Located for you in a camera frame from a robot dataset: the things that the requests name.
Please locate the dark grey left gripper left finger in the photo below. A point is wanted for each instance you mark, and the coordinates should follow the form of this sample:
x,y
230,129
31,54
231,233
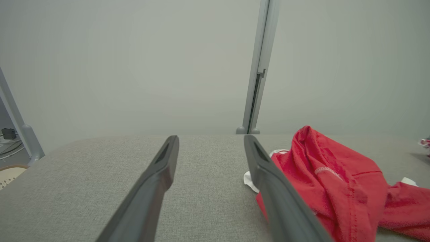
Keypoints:
x,y
144,201

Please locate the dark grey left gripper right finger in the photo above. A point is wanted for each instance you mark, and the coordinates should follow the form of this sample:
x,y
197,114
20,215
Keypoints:
x,y
282,208

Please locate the red garment with white yoke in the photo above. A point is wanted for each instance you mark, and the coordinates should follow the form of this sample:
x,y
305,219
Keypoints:
x,y
336,188

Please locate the red shorts with white stripe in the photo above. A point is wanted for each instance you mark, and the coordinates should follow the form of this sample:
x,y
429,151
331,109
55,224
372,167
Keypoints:
x,y
426,144

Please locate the cream perforated laundry basket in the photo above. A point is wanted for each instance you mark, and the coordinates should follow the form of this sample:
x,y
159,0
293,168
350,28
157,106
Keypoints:
x,y
10,173

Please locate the black power adapter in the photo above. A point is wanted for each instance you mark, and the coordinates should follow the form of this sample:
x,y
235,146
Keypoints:
x,y
9,133

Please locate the grey metal frame leg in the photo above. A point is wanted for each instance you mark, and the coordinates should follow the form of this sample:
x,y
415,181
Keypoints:
x,y
28,141

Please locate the grey partition post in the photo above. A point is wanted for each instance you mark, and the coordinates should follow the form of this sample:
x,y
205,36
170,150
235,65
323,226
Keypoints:
x,y
271,33
255,67

